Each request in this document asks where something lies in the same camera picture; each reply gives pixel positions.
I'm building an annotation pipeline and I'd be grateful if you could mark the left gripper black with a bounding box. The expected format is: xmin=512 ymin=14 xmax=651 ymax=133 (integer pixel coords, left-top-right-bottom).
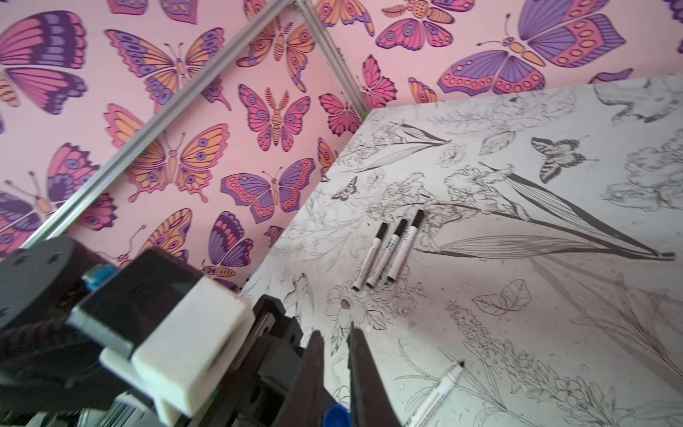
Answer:
xmin=186 ymin=295 xmax=308 ymax=426

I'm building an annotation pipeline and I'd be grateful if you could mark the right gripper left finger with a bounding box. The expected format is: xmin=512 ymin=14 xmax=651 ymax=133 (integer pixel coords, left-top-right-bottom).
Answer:
xmin=274 ymin=331 xmax=325 ymax=427

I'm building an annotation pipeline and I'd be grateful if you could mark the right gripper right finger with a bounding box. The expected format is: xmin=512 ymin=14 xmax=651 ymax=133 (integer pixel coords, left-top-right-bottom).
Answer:
xmin=347 ymin=327 xmax=401 ymax=427

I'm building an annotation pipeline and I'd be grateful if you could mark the blue pen cap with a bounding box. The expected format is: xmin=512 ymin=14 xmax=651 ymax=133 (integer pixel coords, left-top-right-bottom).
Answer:
xmin=321 ymin=405 xmax=352 ymax=427

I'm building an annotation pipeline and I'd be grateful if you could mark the white marker pen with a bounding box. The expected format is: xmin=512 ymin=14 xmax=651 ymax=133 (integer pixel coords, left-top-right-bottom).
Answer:
xmin=351 ymin=222 xmax=389 ymax=292
xmin=366 ymin=219 xmax=407 ymax=289
xmin=386 ymin=210 xmax=425 ymax=282
xmin=405 ymin=360 xmax=465 ymax=427

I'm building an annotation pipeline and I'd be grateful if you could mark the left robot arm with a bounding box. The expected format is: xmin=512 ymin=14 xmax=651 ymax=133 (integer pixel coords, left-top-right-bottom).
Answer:
xmin=1 ymin=237 xmax=307 ymax=426

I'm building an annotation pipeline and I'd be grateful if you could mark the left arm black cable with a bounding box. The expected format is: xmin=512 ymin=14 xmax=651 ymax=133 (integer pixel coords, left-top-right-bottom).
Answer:
xmin=0 ymin=314 xmax=86 ymax=364

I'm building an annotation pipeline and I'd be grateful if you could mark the aluminium frame diagonal bar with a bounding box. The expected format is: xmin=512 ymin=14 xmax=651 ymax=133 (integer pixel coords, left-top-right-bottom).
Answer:
xmin=22 ymin=0 xmax=291 ymax=249

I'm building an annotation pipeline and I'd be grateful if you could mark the aluminium frame left post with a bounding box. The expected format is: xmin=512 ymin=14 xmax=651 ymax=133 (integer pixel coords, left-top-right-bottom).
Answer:
xmin=295 ymin=0 xmax=370 ymax=119

